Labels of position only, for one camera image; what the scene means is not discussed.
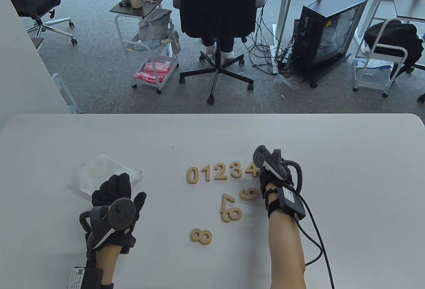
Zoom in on person's left hand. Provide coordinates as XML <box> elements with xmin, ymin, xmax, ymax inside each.
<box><xmin>86</xmin><ymin>172</ymin><xmax>147</xmax><ymax>259</ymax></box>

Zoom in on person's right hand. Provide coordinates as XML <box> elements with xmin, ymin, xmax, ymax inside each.
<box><xmin>258</xmin><ymin>165</ymin><xmax>297</xmax><ymax>219</ymax></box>

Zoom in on person's left forearm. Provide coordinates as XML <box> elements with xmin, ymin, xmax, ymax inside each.
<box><xmin>94</xmin><ymin>245</ymin><xmax>122</xmax><ymax>289</ymax></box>

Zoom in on person's right forearm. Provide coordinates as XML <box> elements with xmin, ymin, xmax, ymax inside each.
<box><xmin>268</xmin><ymin>210</ymin><xmax>307</xmax><ymax>289</ymax></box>

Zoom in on black controller on right glove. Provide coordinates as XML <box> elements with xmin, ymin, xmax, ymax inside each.
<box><xmin>253</xmin><ymin>145</ymin><xmax>303</xmax><ymax>192</ymax></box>

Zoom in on black controller on glove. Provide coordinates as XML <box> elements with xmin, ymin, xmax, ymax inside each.
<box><xmin>79</xmin><ymin>197</ymin><xmax>137</xmax><ymax>250</ymax></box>
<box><xmin>253</xmin><ymin>145</ymin><xmax>303</xmax><ymax>192</ymax></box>

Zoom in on black controller on left glove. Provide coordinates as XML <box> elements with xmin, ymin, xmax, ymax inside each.
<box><xmin>79</xmin><ymin>197</ymin><xmax>137</xmax><ymax>250</ymax></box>

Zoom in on wooden digit six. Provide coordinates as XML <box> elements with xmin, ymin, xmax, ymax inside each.
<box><xmin>239</xmin><ymin>187</ymin><xmax>260</xmax><ymax>202</ymax></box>

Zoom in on wooden digit two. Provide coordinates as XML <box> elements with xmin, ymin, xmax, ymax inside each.
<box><xmin>213</xmin><ymin>164</ymin><xmax>228</xmax><ymax>181</ymax></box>

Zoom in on wooden digit seven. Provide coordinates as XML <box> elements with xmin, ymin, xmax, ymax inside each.
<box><xmin>219</xmin><ymin>193</ymin><xmax>236</xmax><ymax>214</ymax></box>

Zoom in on clear plastic bag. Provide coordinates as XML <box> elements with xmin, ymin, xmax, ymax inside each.
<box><xmin>68</xmin><ymin>153</ymin><xmax>144</xmax><ymax>200</ymax></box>

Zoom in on wooden digit nine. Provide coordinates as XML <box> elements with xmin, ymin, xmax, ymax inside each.
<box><xmin>222</xmin><ymin>206</ymin><xmax>242</xmax><ymax>223</ymax></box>

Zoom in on wooden digit zero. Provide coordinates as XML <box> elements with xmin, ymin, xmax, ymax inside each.
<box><xmin>186</xmin><ymin>166</ymin><xmax>200</xmax><ymax>184</ymax></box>

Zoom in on wooden digit eight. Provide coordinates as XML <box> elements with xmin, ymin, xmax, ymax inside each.
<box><xmin>190</xmin><ymin>228</ymin><xmax>213</xmax><ymax>245</ymax></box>

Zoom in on pink cloths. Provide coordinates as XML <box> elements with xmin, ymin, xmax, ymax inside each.
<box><xmin>134</xmin><ymin>61</ymin><xmax>172</xmax><ymax>84</ymax></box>

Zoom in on white wheeled cart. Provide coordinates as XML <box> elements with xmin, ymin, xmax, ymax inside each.
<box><xmin>352</xmin><ymin>18</ymin><xmax>409</xmax><ymax>98</ymax></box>

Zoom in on black computer tower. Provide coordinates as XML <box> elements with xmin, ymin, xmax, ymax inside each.
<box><xmin>292</xmin><ymin>0</ymin><xmax>369</xmax><ymax>88</ymax></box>

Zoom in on grey backpack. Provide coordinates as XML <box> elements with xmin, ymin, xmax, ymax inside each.
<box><xmin>137</xmin><ymin>8</ymin><xmax>182</xmax><ymax>54</ymax></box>

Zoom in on black high-back office chair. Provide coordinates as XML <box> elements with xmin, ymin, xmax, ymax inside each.
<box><xmin>172</xmin><ymin>0</ymin><xmax>265</xmax><ymax>105</ymax></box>

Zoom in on black bag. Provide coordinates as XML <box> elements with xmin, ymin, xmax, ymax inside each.
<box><xmin>363</xmin><ymin>20</ymin><xmax>425</xmax><ymax>74</ymax></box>

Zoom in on white cart with dark top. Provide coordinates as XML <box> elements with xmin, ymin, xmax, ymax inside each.
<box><xmin>109</xmin><ymin>0</ymin><xmax>180</xmax><ymax>95</ymax></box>

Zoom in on black armrest office chair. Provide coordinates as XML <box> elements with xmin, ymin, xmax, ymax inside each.
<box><xmin>0</xmin><ymin>0</ymin><xmax>78</xmax><ymax>46</ymax></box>

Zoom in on black camera cable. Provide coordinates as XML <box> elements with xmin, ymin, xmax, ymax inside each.
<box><xmin>293</xmin><ymin>192</ymin><xmax>336</xmax><ymax>289</ymax></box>

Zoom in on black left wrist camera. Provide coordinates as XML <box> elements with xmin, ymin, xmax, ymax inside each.
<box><xmin>68</xmin><ymin>266</ymin><xmax>104</xmax><ymax>289</ymax></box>

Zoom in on tangle of floor cables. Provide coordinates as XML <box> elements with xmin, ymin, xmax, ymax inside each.
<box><xmin>245</xmin><ymin>0</ymin><xmax>299</xmax><ymax>88</ymax></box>

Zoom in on white wire rack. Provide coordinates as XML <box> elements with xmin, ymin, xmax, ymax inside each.
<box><xmin>51</xmin><ymin>73</ymin><xmax>82</xmax><ymax>114</ymax></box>

